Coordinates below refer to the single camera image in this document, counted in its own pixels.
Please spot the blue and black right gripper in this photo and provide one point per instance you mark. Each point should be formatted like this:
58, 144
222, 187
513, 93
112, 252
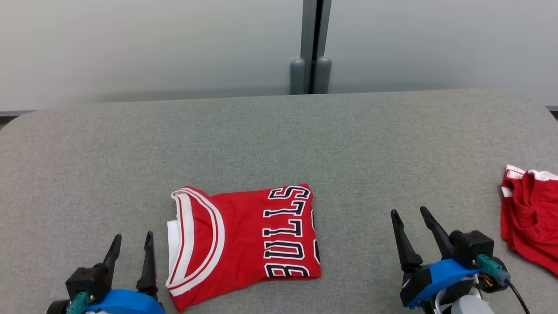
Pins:
436, 277

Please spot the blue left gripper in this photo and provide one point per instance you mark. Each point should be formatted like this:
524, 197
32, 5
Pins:
126, 303

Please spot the red shorts with white stripes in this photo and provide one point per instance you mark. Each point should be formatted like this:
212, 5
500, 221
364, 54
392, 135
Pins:
529, 218

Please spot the red and white basketball jersey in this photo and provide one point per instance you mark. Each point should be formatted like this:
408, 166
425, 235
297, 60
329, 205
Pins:
244, 244

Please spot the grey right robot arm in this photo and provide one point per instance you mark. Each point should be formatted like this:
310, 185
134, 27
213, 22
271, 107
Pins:
473, 305

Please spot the grey fabric padded bench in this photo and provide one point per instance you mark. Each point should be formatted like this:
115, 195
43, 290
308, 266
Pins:
261, 139

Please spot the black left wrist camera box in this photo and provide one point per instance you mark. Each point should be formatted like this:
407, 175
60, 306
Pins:
89, 281

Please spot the grey cylindrical post foot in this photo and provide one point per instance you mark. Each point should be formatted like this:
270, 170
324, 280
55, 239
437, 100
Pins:
323, 76
297, 78

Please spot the grey metal partition post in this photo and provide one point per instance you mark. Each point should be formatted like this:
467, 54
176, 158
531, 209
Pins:
308, 26

